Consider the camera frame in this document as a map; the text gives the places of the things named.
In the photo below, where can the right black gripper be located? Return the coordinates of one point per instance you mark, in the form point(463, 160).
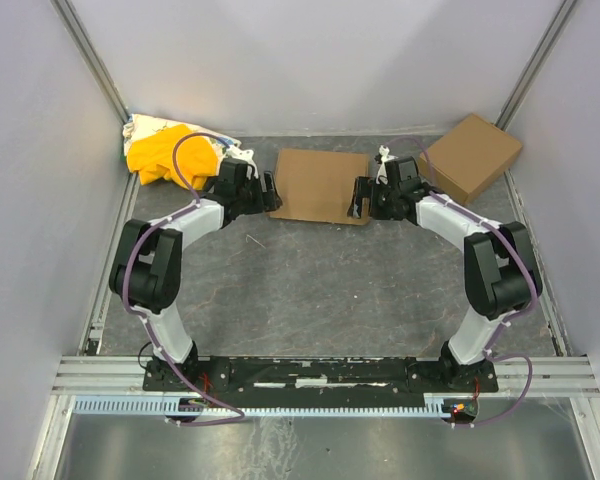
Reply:
point(368, 195)

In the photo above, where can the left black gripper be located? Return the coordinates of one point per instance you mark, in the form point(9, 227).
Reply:
point(262, 191)

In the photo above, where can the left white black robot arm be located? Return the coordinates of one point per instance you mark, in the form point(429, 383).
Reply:
point(147, 270)

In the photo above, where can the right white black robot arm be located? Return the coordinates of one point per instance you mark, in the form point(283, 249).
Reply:
point(501, 274)

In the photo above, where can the closed brown cardboard box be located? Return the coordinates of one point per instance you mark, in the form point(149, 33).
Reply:
point(469, 158)

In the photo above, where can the yellow cloth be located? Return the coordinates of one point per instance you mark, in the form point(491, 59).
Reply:
point(197, 158)

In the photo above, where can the white patterned cloth bag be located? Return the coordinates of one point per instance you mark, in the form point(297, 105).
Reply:
point(141, 126)

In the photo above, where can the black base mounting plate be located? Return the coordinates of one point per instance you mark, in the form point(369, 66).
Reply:
point(383, 381)

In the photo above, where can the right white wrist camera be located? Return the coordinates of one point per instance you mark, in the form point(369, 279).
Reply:
point(384, 155)

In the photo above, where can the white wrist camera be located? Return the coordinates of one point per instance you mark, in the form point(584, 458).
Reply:
point(384, 155)
point(244, 156)

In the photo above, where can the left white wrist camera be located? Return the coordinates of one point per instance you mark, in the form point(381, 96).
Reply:
point(244, 156)

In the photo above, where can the right aluminium corner post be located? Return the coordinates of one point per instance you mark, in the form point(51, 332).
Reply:
point(534, 65)

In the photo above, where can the aluminium corner post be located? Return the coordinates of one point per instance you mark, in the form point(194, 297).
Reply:
point(70, 18)
point(534, 65)

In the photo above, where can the light blue cable duct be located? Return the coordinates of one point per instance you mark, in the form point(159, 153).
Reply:
point(182, 408)

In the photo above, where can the aluminium frame rail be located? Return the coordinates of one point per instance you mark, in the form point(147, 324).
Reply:
point(559, 377)

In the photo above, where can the left aluminium corner post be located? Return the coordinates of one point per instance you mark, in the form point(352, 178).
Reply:
point(70, 18)

